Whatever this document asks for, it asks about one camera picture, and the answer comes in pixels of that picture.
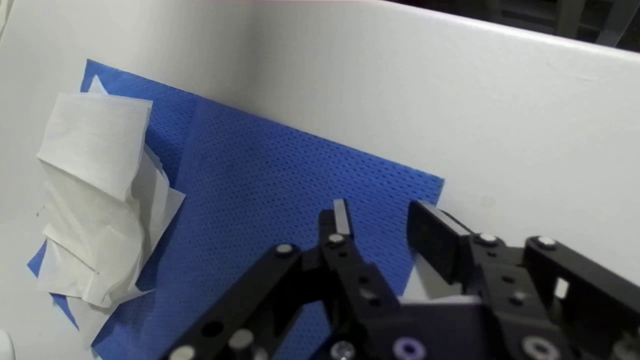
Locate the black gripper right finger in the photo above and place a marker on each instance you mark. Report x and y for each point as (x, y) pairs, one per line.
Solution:
(437, 240)

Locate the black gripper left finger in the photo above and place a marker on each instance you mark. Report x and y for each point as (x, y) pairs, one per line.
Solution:
(341, 252)

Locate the blue placemat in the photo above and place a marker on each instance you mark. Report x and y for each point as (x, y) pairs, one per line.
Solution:
(266, 186)

